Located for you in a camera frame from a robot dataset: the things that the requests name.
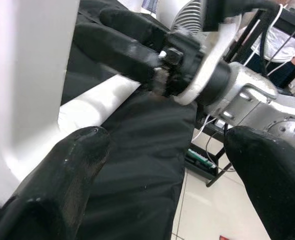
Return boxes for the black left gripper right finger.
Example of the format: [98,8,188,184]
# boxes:
[223,125,295,240]

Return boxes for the white plastic children table top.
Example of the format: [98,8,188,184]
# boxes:
[0,0,81,209]

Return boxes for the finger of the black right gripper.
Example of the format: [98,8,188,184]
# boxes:
[98,6,171,50]
[73,23,161,88]

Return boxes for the white round fan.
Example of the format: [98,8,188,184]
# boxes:
[170,0,206,34]

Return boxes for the black metal table leg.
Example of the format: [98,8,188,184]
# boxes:
[223,9,266,66]

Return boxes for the black tablecloth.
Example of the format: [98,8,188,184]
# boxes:
[59,0,199,240]

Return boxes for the white plastic table leg tube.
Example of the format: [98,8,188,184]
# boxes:
[58,74,141,131]

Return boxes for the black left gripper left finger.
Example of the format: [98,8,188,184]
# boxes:
[0,125,112,240]

